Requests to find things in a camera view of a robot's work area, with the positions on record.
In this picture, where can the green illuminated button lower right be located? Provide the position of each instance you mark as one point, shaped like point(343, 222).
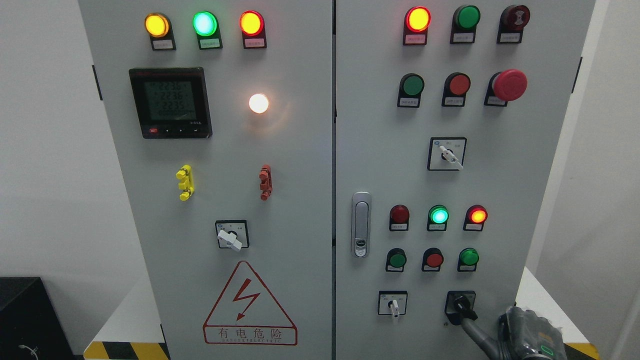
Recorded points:
point(468, 259)

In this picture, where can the green lit indicator light middle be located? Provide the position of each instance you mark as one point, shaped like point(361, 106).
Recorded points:
point(437, 218)

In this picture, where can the red terminal connector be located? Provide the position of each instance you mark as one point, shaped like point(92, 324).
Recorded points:
point(266, 184)

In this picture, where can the black rotary knob switch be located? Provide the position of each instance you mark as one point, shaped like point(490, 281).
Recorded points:
point(459, 305)

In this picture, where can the black box lower left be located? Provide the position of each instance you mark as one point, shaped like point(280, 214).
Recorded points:
point(29, 326)

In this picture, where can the white glowing indicator light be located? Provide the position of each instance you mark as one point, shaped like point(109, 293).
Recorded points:
point(258, 103)

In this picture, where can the red push button upper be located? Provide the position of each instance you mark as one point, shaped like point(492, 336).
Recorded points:
point(455, 89)

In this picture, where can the dark red indicator light left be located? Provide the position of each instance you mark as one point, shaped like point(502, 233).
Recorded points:
point(399, 218)

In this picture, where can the silver door latch handle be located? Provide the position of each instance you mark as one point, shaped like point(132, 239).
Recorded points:
point(360, 224)

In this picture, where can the white selector switch left door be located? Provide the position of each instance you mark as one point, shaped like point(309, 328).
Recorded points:
point(232, 234)

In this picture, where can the green push button lower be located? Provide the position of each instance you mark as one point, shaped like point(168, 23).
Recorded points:
point(396, 260)

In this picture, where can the white selector switch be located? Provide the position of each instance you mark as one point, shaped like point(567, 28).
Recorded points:
point(392, 303)
point(446, 153)

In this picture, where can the green push button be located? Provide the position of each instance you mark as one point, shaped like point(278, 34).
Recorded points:
point(396, 260)
point(410, 89)

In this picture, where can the green indicator light top left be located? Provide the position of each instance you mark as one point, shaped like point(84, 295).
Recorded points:
point(207, 30)

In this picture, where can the red electrical hazard sticker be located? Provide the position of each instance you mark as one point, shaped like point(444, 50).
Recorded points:
point(247, 313)

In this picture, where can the yellow indicator light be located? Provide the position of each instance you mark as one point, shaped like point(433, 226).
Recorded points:
point(160, 31)

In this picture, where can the grey left cabinet door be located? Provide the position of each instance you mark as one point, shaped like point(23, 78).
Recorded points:
point(290, 233)

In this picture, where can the white selector switch upper right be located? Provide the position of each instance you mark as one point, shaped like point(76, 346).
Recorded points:
point(446, 153)

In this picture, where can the green indicator light top right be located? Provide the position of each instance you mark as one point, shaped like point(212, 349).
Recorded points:
point(464, 24)

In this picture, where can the grey right cabinet door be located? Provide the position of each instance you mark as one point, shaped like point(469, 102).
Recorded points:
point(383, 149)

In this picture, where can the green push button upper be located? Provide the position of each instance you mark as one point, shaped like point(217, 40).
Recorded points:
point(410, 89)

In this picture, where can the red indicator light top right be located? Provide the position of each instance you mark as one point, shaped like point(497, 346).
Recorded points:
point(416, 22)

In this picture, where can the yellow terminal connector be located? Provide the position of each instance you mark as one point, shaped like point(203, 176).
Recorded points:
point(185, 182)

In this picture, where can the red indicator light top left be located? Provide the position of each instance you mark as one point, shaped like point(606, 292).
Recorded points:
point(252, 26)

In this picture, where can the red push button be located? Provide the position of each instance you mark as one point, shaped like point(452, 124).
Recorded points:
point(455, 89)
point(432, 260)

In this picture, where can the white selector switch lower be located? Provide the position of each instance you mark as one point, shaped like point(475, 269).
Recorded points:
point(392, 303)

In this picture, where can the black digital power meter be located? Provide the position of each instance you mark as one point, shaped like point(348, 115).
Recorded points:
point(171, 103)

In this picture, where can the red push button lower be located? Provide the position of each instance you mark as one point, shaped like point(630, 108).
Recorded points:
point(432, 260)

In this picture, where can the grey cabinet door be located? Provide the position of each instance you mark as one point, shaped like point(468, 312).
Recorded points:
point(290, 233)
point(383, 149)

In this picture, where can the red black buzzer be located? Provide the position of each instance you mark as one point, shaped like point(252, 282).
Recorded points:
point(512, 22)

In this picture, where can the red emergency stop button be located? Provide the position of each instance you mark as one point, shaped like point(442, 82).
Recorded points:
point(505, 86)

